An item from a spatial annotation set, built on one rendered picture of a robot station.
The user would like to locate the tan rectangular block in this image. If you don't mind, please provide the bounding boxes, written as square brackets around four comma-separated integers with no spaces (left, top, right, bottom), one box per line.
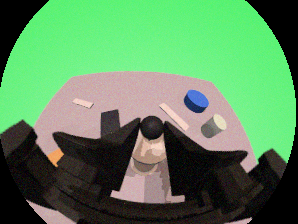
[48,149,63,167]

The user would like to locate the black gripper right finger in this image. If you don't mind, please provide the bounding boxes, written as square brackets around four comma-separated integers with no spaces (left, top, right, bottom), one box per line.
[164,121,249,197]

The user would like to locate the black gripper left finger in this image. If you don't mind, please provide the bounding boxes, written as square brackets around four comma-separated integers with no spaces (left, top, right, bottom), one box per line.
[52,117,141,192]

